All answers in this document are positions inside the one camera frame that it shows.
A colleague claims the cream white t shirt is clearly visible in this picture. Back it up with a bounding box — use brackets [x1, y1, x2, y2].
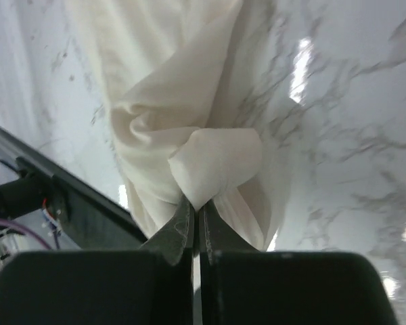
[65, 1, 276, 250]

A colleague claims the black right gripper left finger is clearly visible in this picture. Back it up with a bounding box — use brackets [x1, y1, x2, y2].
[0, 199, 195, 324]

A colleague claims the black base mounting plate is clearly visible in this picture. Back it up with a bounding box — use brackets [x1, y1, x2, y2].
[0, 128, 147, 250]

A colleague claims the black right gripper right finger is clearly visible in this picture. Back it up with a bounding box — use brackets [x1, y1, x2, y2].
[199, 202, 397, 324]

